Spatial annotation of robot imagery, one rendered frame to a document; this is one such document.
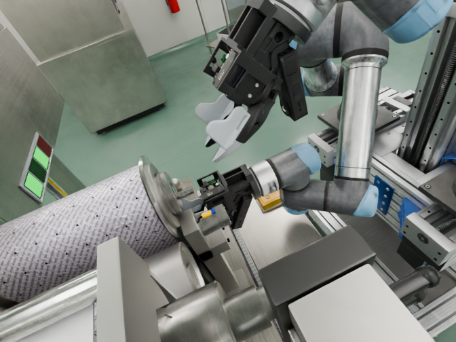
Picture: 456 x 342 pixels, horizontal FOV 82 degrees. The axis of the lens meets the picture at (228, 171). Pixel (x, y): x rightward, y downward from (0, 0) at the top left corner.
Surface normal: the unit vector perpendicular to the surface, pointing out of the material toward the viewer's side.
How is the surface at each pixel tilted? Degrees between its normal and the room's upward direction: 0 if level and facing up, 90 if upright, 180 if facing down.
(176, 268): 8
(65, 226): 32
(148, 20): 90
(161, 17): 90
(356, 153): 44
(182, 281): 22
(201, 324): 8
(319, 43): 90
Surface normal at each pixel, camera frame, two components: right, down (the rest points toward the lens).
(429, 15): 0.01, 0.65
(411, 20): -0.19, 0.84
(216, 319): -0.18, -0.58
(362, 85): -0.36, 0.03
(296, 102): 0.33, 0.63
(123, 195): -0.08, -0.38
